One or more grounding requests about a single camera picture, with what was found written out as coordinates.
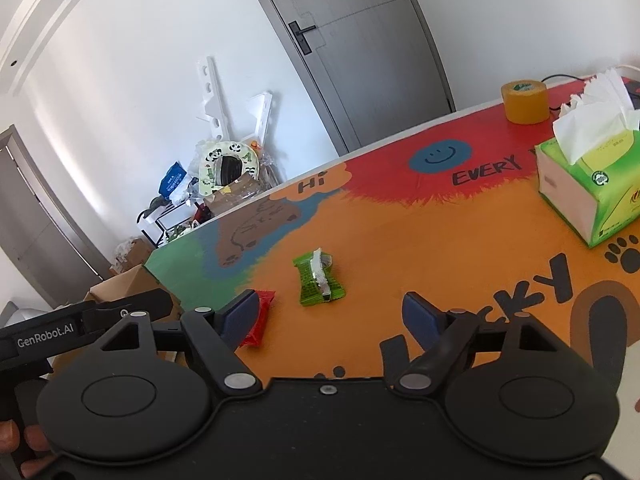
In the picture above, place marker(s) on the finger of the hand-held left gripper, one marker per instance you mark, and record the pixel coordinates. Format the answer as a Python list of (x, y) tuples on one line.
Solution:
[(145, 304)]

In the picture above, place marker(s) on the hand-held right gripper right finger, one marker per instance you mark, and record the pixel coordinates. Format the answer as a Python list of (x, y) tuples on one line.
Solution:
[(421, 317)]

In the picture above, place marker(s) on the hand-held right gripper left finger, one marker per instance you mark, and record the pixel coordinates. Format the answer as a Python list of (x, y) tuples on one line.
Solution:
[(239, 316)]

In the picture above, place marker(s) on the red snack packet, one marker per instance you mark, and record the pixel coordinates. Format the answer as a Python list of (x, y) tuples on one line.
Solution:
[(257, 322)]

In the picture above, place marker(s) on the brown cardboard box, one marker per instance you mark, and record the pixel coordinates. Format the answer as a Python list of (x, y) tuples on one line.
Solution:
[(125, 281)]

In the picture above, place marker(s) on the green snack packet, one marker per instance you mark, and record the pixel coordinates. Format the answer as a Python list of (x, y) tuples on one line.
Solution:
[(317, 280)]

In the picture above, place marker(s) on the person's left hand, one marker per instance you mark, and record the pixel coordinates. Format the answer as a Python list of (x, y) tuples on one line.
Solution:
[(35, 440)]

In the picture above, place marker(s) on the blue plastic bag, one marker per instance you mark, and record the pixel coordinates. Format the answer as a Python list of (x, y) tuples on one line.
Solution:
[(172, 180)]

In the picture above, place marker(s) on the grey side door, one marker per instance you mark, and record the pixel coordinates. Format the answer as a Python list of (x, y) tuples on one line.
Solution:
[(45, 210)]

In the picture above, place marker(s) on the panda print toilet seat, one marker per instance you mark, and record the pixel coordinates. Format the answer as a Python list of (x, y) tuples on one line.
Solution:
[(210, 172)]

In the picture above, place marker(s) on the short white foam piece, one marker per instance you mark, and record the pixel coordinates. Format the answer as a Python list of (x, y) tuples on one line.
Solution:
[(260, 117)]

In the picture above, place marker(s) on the green tissue box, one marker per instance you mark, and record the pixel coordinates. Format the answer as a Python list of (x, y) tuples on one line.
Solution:
[(595, 180)]

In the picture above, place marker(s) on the yellow tape roll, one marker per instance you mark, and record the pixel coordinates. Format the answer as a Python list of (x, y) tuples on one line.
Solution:
[(525, 102)]

